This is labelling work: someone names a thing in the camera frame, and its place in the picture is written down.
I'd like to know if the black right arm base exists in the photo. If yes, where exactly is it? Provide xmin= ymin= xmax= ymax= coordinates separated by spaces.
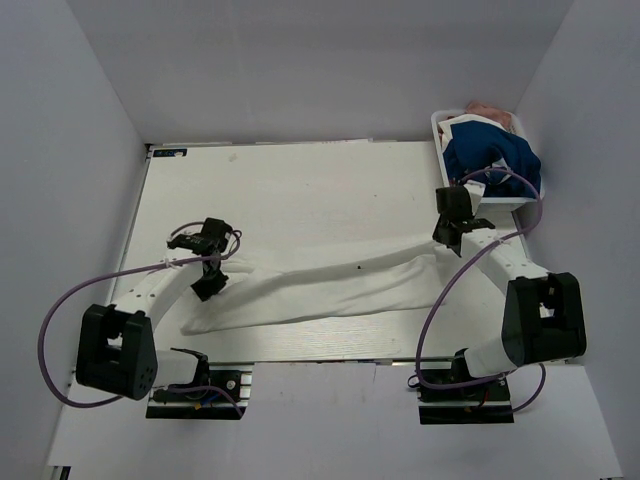
xmin=407 ymin=373 xmax=514 ymax=426

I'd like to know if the blue t shirt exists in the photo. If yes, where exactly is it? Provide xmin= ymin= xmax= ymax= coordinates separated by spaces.
xmin=442 ymin=120 xmax=541 ymax=198

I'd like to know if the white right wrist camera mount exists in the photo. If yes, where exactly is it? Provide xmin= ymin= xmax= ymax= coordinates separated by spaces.
xmin=463 ymin=180 xmax=486 ymax=207

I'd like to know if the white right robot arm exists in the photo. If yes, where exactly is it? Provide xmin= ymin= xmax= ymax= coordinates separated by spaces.
xmin=433 ymin=186 xmax=587 ymax=399

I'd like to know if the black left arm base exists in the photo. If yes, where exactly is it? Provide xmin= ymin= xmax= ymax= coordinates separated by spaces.
xmin=145 ymin=364 xmax=253 ymax=420

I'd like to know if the white t shirt robot print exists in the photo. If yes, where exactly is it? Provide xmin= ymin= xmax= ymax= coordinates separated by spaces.
xmin=177 ymin=235 xmax=449 ymax=335

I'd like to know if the blue table label sticker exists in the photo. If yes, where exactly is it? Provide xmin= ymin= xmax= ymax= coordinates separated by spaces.
xmin=152 ymin=148 xmax=188 ymax=158

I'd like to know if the pink crumpled cloth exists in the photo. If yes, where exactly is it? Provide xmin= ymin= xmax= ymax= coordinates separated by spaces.
xmin=465 ymin=101 xmax=513 ymax=130

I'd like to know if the white plastic basket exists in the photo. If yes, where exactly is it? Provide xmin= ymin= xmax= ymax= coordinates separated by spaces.
xmin=431 ymin=109 xmax=533 ymax=212

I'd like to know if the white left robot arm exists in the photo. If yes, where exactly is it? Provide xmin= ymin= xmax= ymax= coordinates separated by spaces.
xmin=75 ymin=218 xmax=241 ymax=400

